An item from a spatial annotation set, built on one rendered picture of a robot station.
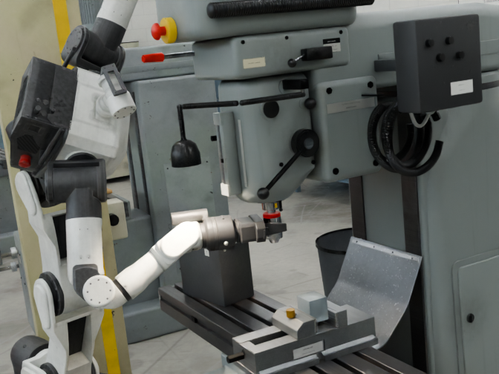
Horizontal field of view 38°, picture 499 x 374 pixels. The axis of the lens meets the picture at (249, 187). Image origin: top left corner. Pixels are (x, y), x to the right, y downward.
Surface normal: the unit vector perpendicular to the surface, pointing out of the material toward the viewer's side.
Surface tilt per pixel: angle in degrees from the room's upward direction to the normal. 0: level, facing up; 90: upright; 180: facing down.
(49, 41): 90
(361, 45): 90
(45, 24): 90
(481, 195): 88
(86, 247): 70
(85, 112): 59
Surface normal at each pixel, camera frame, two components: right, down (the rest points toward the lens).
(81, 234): 0.18, -0.18
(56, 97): 0.51, -0.44
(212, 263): -0.76, 0.20
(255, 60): 0.49, 0.12
